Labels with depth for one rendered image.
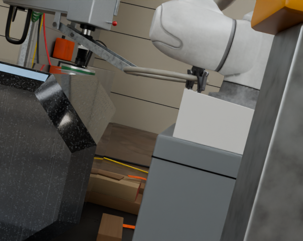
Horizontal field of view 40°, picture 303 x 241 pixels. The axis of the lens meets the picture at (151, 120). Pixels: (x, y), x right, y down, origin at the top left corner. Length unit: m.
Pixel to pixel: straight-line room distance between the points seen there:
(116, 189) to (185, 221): 1.78
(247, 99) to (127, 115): 6.06
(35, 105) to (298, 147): 1.48
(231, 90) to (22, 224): 1.06
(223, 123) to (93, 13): 1.75
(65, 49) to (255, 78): 4.44
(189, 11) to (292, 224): 0.90
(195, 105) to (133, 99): 6.10
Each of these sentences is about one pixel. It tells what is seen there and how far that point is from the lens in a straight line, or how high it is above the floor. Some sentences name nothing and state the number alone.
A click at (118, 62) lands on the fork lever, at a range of 2.53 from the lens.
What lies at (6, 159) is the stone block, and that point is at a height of 0.47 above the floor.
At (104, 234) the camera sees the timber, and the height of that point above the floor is 0.14.
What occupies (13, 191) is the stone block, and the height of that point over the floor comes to 0.35.
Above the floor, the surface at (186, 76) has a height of 0.97.
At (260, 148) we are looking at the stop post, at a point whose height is 0.90.
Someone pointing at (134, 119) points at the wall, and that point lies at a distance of 7.15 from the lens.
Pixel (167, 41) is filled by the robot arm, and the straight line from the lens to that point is 1.16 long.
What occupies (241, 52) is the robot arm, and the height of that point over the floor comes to 1.05.
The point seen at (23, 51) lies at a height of 0.86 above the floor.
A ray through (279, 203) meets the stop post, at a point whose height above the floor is 0.87.
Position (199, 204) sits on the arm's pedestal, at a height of 0.65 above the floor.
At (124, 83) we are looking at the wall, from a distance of 7.17.
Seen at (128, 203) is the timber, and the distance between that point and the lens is 2.86.
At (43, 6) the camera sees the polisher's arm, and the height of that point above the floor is 1.21.
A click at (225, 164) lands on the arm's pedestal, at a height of 0.77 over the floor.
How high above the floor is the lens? 0.94
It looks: 6 degrees down
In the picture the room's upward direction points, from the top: 13 degrees clockwise
